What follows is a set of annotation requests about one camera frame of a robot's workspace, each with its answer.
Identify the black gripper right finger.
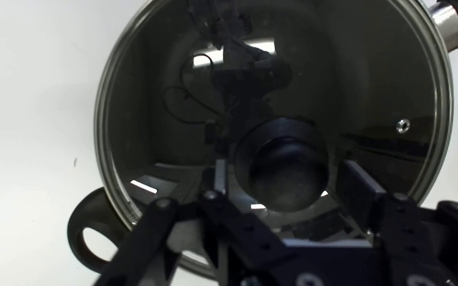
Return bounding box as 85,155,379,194
339,158,458,286

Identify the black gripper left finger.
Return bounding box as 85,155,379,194
99,158,285,286

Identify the glass lid with black knob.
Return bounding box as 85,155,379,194
93,0,457,280

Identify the black cooking pot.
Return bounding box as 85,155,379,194
66,0,458,282

